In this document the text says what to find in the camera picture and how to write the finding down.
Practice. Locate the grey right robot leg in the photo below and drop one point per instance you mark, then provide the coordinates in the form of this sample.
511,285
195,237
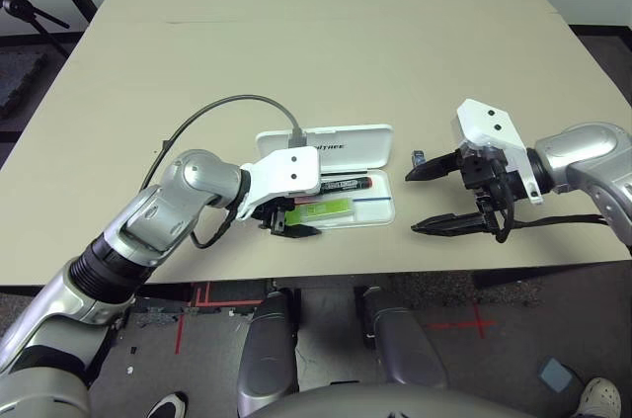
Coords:
400,346

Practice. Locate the white perforated shoe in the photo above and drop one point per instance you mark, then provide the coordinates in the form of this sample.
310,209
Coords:
600,398

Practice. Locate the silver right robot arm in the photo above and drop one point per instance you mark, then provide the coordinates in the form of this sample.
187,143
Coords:
582,151

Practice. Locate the grey robot leg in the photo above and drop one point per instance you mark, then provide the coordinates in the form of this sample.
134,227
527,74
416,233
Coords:
400,346
266,354

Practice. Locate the green plastic stationery box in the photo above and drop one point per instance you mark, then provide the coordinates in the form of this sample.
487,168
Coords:
326,210

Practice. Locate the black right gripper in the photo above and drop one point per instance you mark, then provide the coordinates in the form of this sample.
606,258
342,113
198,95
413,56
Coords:
484,171

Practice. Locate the small blue grey eraser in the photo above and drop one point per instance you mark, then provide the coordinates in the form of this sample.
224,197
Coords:
418,157

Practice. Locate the dark grey foam floor mat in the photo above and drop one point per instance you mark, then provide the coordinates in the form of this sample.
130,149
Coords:
17,77

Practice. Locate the white plastic pencil case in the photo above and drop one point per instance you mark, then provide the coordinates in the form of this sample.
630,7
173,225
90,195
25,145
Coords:
355,146

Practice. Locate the black and white shoe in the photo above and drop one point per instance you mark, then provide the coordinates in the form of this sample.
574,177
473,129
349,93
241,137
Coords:
168,405

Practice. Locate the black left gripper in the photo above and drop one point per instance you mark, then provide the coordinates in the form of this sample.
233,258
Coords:
271,214

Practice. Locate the blue grey foot pedal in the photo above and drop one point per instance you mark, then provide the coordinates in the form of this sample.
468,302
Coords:
555,373

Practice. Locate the grey left robot leg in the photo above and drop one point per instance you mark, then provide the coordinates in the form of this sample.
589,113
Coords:
266,354

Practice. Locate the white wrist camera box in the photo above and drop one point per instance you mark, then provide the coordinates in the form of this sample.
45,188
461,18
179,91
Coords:
291,171
486,126

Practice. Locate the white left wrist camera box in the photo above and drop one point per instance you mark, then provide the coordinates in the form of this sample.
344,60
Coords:
291,171

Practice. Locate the red floor tape cross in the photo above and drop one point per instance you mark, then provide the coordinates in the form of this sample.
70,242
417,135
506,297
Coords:
476,323

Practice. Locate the black tripod stand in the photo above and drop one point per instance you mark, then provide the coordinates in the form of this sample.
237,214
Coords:
15,5

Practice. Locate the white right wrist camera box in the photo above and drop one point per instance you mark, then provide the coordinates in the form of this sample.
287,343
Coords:
486,126

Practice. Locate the black marker with red cap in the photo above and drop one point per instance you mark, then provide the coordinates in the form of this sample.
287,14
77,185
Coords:
345,185

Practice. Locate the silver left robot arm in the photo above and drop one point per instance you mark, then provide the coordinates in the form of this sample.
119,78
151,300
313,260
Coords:
197,181

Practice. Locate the grey robot torso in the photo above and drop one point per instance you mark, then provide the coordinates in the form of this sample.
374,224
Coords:
370,405

